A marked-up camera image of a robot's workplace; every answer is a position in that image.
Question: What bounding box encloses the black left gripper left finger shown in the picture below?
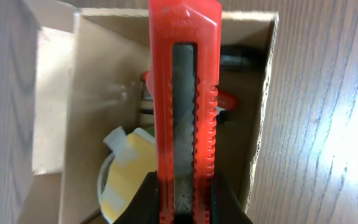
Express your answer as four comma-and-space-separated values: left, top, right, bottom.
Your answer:
113, 171, 160, 224

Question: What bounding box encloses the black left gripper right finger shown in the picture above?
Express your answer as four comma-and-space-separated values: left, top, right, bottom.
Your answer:
210, 173, 253, 224

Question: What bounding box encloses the yellow sticky note pad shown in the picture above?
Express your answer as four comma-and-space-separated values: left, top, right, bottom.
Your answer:
101, 127, 157, 223

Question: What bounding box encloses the white masking tape roll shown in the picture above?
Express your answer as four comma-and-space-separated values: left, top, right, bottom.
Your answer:
97, 153, 114, 208

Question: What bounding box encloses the red utility knife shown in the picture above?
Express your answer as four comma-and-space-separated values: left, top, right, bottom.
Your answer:
147, 0, 222, 223

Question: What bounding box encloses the green tape roll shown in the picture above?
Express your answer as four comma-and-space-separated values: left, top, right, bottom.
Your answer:
145, 127, 155, 137

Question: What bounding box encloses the open cardboard box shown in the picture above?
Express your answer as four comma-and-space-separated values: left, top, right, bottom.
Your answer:
17, 8, 278, 223

